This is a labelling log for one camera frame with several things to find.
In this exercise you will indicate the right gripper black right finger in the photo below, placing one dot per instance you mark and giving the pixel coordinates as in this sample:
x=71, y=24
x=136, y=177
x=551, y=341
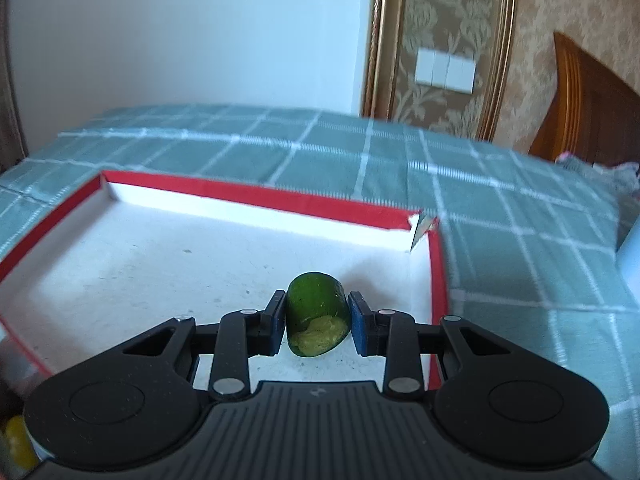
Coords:
x=419, y=356

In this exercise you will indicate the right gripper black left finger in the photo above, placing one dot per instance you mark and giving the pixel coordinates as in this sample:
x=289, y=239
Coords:
x=231, y=343

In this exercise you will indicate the green cucumber piece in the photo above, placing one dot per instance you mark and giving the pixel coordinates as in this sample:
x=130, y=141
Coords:
x=317, y=314

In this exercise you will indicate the red shallow cardboard box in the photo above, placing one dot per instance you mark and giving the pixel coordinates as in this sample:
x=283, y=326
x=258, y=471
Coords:
x=127, y=251

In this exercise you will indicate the green plaid bedsheet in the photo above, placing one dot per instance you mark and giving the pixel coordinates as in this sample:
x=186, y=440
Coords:
x=530, y=246

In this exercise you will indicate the white electric kettle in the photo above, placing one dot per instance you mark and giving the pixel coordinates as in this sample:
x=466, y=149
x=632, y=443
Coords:
x=628, y=260

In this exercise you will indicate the yellow green fruit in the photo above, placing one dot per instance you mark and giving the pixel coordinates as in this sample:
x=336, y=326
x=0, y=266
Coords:
x=20, y=447

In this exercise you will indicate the brown curtain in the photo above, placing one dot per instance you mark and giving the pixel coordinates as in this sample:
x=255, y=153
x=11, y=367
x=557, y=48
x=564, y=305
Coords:
x=12, y=138

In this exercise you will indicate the brown wooden headboard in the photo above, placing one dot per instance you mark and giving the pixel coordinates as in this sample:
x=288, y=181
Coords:
x=594, y=115

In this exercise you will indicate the white wall switch panel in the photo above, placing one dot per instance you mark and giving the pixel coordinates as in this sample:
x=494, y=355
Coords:
x=444, y=70

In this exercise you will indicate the gold ornate wall frame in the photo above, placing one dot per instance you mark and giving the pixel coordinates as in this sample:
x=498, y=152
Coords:
x=480, y=30

